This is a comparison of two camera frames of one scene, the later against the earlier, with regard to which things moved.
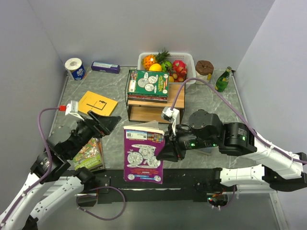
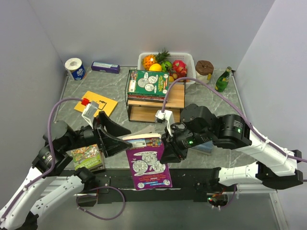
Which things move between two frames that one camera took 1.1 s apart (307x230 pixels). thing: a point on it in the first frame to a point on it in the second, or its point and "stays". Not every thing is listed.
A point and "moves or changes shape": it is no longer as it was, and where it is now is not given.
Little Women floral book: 147,99 stays
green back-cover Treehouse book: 148,83 stays
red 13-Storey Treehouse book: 164,97 stays
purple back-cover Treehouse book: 142,142 moves or changes shape
